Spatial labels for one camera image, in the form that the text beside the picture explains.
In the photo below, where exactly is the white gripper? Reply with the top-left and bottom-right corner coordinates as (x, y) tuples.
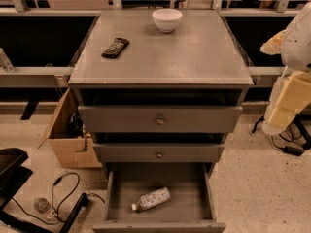
(260, 30), (311, 136)

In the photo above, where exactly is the clear plastic water bottle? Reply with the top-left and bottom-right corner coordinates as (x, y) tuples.
(131, 187), (171, 212)

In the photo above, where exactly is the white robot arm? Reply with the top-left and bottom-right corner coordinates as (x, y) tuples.
(260, 3), (311, 135)

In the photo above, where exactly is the grey drawer cabinet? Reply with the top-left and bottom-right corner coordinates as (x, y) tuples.
(67, 9), (255, 167)

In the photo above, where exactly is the middle grey drawer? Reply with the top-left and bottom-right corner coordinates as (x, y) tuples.
(93, 143), (225, 163)

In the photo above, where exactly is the bottom grey open drawer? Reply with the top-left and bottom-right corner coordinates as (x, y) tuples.
(93, 163), (225, 233)

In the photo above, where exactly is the top grey drawer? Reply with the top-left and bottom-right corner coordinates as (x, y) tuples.
(79, 106), (242, 133)

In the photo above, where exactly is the black power adapter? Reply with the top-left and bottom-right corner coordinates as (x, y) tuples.
(283, 147), (304, 156)

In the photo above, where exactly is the white ceramic bowl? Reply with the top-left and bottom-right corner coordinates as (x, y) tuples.
(153, 8), (183, 33)

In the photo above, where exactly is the black remote control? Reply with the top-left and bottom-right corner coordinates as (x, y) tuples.
(101, 38), (129, 58)

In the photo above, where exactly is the brown cardboard box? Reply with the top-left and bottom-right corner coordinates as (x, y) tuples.
(39, 88), (102, 168)

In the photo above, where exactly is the clear plastic cup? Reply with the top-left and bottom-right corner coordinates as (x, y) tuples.
(33, 197), (51, 214)

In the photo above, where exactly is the black floor cable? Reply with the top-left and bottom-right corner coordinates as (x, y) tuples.
(11, 172), (106, 226)

